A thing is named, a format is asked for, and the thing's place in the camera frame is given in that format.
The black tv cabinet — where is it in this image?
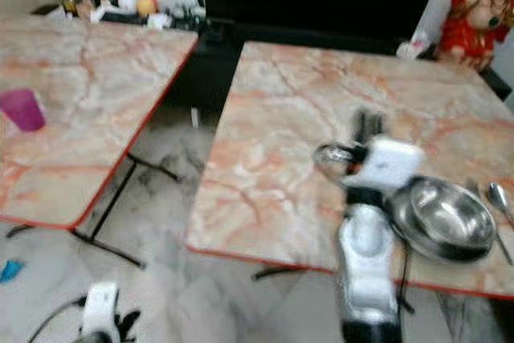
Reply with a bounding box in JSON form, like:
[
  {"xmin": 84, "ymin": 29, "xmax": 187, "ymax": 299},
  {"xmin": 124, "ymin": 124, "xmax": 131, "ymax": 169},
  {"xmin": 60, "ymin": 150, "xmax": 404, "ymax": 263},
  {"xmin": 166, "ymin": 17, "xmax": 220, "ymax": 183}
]
[{"xmin": 40, "ymin": 2, "xmax": 514, "ymax": 115}]

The small steel cup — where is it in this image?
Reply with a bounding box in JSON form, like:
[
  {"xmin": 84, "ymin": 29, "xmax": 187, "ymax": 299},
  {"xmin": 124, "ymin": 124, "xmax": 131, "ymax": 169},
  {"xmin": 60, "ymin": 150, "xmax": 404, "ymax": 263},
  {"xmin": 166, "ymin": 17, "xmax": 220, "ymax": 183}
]
[{"xmin": 313, "ymin": 142, "xmax": 358, "ymax": 183}]

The white paper card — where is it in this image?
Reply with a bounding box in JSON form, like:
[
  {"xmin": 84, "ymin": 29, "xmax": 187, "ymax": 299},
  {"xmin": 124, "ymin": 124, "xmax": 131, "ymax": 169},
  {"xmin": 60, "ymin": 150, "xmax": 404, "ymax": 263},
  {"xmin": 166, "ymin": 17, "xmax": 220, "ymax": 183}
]
[{"xmin": 149, "ymin": 13, "xmax": 171, "ymax": 31}]

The red plush doll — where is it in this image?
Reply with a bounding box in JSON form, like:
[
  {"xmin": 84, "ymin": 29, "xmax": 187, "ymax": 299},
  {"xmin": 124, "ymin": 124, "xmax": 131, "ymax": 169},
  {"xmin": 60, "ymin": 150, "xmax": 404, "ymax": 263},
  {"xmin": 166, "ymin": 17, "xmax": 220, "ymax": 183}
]
[{"xmin": 436, "ymin": 0, "xmax": 514, "ymax": 71}]

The steel spoon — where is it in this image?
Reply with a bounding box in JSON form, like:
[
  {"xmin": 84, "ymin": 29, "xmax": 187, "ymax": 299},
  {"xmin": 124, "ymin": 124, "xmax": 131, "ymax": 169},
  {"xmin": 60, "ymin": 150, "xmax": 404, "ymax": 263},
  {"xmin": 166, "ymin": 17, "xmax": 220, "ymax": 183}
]
[{"xmin": 486, "ymin": 182, "xmax": 514, "ymax": 267}]

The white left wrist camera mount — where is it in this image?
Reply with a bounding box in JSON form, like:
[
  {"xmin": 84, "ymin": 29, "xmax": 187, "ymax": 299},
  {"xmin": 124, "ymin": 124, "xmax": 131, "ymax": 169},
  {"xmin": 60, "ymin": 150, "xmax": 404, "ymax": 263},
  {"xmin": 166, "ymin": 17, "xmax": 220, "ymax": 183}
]
[{"xmin": 84, "ymin": 281, "xmax": 121, "ymax": 342}]

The small white figurine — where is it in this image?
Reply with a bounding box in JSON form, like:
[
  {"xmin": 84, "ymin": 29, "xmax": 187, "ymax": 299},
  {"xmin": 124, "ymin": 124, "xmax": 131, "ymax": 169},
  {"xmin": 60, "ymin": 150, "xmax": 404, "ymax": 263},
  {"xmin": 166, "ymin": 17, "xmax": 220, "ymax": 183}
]
[{"xmin": 398, "ymin": 30, "xmax": 428, "ymax": 59}]

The marble top folding table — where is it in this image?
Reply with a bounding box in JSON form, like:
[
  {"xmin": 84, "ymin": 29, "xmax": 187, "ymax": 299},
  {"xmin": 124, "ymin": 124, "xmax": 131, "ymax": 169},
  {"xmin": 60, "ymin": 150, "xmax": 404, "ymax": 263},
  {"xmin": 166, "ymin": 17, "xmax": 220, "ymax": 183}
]
[
  {"xmin": 0, "ymin": 14, "xmax": 200, "ymax": 230},
  {"xmin": 186, "ymin": 40, "xmax": 514, "ymax": 300}
]

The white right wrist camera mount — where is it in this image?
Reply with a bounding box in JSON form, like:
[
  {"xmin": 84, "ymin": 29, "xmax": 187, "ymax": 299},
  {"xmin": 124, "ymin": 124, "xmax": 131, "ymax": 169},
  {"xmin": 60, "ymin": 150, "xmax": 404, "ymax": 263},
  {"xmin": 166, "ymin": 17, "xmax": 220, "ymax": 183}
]
[{"xmin": 353, "ymin": 136, "xmax": 426, "ymax": 191}]

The orange toy ball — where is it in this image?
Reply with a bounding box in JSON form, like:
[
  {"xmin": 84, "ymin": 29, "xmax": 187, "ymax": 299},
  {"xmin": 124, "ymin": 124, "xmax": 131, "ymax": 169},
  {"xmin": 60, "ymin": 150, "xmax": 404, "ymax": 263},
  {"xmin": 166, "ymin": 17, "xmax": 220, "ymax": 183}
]
[{"xmin": 137, "ymin": 0, "xmax": 159, "ymax": 17}]

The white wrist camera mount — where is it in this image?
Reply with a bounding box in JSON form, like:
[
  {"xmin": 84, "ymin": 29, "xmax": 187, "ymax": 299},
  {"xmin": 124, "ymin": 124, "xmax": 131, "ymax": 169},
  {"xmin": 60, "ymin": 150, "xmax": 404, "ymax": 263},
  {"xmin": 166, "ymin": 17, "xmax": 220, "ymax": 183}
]
[
  {"xmin": 353, "ymin": 136, "xmax": 426, "ymax": 191},
  {"xmin": 84, "ymin": 281, "xmax": 121, "ymax": 342}
]

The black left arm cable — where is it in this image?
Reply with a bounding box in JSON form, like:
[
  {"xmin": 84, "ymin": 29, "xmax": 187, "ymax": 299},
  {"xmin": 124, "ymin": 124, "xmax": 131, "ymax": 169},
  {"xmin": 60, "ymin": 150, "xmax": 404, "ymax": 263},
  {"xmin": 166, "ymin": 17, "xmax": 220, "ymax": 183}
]
[{"xmin": 28, "ymin": 295, "xmax": 89, "ymax": 343}]

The purple plastic cup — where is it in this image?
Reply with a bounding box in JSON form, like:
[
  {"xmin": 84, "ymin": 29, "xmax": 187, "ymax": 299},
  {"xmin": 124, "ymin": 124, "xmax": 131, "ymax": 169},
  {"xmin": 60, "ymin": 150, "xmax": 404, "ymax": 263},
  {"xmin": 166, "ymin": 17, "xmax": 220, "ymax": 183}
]
[{"xmin": 1, "ymin": 88, "xmax": 47, "ymax": 133}]

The large steel bowl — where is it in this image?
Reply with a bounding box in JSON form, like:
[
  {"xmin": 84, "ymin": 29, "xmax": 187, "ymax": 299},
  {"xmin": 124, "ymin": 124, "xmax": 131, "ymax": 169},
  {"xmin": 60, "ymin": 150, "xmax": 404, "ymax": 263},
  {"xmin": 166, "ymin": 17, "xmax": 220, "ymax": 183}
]
[{"xmin": 387, "ymin": 176, "xmax": 499, "ymax": 263}]

